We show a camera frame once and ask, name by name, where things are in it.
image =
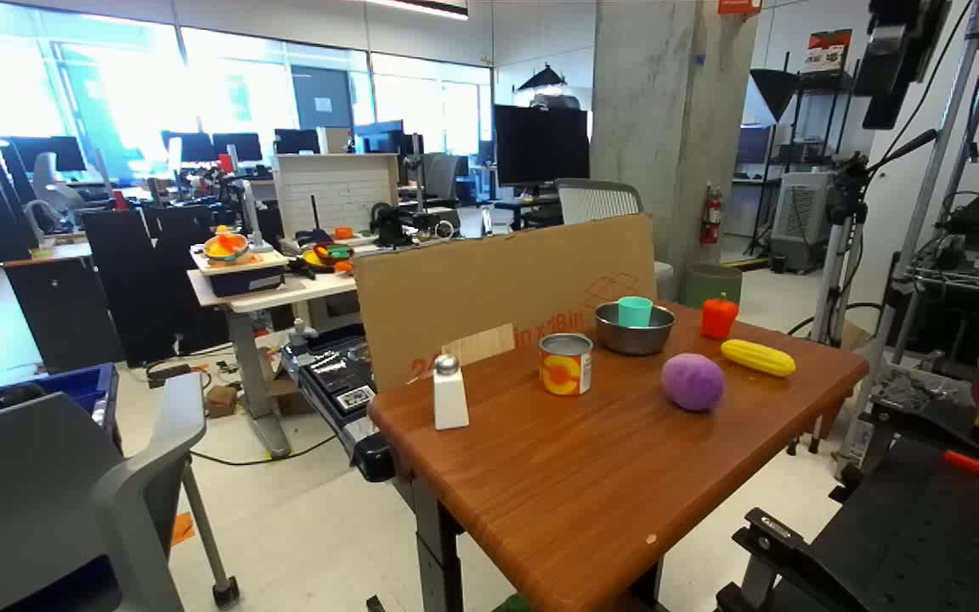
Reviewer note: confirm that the purple ball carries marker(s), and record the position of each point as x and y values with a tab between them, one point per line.
692	381

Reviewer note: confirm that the black cabinet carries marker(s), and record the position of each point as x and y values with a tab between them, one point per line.
152	283

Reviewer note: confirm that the camera on tripod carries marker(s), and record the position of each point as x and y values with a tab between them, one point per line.
846	215

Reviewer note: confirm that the blue bin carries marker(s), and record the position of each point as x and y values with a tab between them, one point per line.
68	391

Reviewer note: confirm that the round metal bowl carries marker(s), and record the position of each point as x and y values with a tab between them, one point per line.
633	334

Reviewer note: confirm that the red fire extinguisher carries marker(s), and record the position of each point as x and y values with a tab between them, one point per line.
710	219

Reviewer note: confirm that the tin can with peach label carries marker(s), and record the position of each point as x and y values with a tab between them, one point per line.
564	366

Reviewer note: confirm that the black perforated platform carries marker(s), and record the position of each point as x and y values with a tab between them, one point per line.
919	545

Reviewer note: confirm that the grey office chair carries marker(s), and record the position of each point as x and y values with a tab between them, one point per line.
47	496

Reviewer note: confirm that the white salt shaker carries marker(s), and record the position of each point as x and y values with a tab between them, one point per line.
450	396

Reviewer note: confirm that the black metal rack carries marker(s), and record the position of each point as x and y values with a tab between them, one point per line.
966	258

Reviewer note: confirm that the large black monitor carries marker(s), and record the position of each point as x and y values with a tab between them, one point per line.
539	142

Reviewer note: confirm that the green box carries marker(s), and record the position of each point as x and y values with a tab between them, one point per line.
710	283

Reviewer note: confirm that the red and white sign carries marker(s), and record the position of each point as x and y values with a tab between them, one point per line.
828	52

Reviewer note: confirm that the tray with toy fruit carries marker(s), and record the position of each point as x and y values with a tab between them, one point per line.
236	258

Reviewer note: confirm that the brown cardboard board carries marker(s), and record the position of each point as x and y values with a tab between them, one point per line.
458	292

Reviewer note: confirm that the red toy bell pepper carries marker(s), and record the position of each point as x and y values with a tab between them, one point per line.
719	319

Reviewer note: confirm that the black table leg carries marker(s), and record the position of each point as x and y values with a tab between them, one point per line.
435	555

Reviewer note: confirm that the white desk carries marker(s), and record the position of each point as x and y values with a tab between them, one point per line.
254	341

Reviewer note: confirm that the white air unit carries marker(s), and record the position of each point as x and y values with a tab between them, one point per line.
802	223

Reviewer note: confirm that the small cardboard strip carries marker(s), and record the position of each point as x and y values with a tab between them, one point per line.
479	343

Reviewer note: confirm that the teal blue plastic cup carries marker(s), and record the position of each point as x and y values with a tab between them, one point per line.
633	311

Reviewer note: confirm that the white board panel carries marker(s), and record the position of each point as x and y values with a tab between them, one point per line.
338	187

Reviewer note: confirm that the yellow toy corn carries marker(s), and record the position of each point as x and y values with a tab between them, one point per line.
757	357

